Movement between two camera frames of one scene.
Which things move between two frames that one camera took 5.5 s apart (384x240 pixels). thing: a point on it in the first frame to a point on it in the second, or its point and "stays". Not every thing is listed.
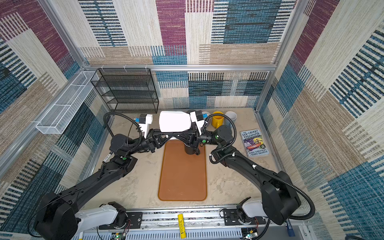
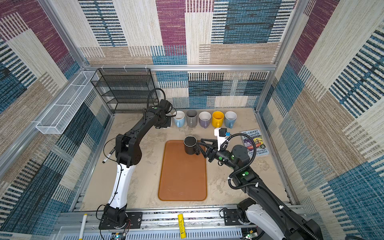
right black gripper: (193, 137) to (211, 153)
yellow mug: (217, 121) stays
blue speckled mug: (233, 116) stays
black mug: (191, 150) stays
